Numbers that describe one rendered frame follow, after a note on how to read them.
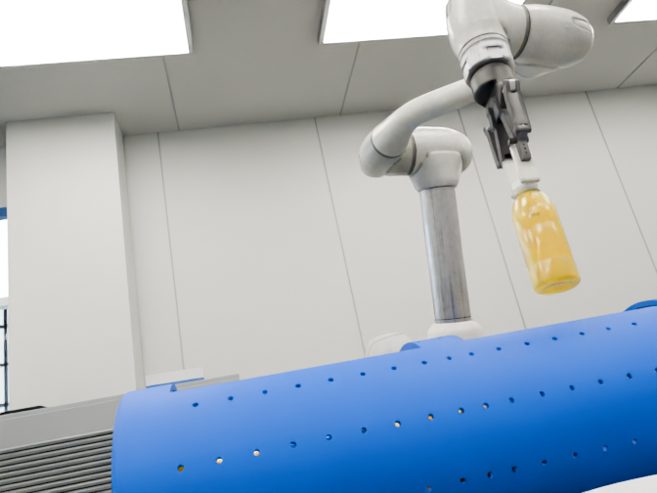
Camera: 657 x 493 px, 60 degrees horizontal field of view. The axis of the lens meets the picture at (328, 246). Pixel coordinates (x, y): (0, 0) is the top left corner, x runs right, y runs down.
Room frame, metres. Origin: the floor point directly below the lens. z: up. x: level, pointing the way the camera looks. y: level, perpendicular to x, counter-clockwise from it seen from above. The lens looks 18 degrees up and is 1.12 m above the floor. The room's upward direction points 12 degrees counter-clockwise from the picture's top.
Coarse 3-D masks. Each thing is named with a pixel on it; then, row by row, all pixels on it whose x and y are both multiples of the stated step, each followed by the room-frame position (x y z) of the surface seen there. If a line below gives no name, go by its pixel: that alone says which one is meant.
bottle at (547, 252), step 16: (528, 192) 0.82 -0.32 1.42; (512, 208) 0.84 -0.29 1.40; (528, 208) 0.81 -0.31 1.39; (544, 208) 0.80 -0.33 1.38; (528, 224) 0.81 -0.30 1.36; (544, 224) 0.80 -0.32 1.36; (560, 224) 0.81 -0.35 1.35; (528, 240) 0.81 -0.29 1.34; (544, 240) 0.80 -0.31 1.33; (560, 240) 0.80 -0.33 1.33; (528, 256) 0.82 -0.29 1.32; (544, 256) 0.80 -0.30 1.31; (560, 256) 0.79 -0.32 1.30; (544, 272) 0.80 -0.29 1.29; (560, 272) 0.79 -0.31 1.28; (576, 272) 0.80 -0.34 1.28; (544, 288) 0.81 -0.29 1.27; (560, 288) 0.84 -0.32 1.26
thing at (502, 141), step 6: (486, 108) 0.88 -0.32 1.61; (486, 114) 0.88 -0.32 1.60; (492, 114) 0.87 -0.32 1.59; (492, 120) 0.87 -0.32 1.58; (492, 126) 0.88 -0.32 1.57; (498, 126) 0.88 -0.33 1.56; (498, 132) 0.88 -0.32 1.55; (504, 132) 0.88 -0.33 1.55; (498, 138) 0.88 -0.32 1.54; (504, 138) 0.88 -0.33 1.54; (498, 144) 0.88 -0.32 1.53; (504, 144) 0.88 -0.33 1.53; (498, 150) 0.89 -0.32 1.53; (504, 150) 0.88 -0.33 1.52; (504, 156) 0.89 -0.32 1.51; (510, 156) 0.89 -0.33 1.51
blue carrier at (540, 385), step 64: (576, 320) 0.85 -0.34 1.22; (640, 320) 0.84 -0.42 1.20; (256, 384) 0.73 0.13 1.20; (320, 384) 0.73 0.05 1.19; (384, 384) 0.74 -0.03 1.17; (448, 384) 0.74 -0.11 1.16; (512, 384) 0.75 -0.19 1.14; (576, 384) 0.77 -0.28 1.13; (640, 384) 0.78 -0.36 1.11; (128, 448) 0.66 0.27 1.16; (192, 448) 0.67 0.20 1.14; (256, 448) 0.68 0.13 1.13; (320, 448) 0.69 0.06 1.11; (384, 448) 0.71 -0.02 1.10; (448, 448) 0.72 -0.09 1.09; (512, 448) 0.74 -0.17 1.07; (576, 448) 0.76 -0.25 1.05; (640, 448) 0.79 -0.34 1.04
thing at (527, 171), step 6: (510, 150) 0.83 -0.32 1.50; (516, 150) 0.83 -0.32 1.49; (516, 156) 0.82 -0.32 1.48; (516, 162) 0.82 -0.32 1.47; (522, 162) 0.82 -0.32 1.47; (528, 162) 0.82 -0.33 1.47; (534, 162) 0.82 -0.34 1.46; (516, 168) 0.82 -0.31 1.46; (522, 168) 0.82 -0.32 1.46; (528, 168) 0.82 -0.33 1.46; (534, 168) 0.82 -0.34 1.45; (522, 174) 0.82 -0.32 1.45; (528, 174) 0.82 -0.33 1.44; (534, 174) 0.82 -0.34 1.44; (522, 180) 0.82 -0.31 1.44; (528, 180) 0.82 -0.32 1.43; (534, 180) 0.82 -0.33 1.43
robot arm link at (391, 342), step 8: (384, 336) 1.51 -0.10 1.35; (392, 336) 1.51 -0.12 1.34; (400, 336) 1.51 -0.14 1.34; (408, 336) 1.53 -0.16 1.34; (368, 344) 1.55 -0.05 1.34; (376, 344) 1.51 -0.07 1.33; (384, 344) 1.50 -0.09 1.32; (392, 344) 1.49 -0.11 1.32; (400, 344) 1.50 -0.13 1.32; (368, 352) 1.53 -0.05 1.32; (376, 352) 1.50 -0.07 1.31; (384, 352) 1.49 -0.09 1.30; (392, 352) 1.49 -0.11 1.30
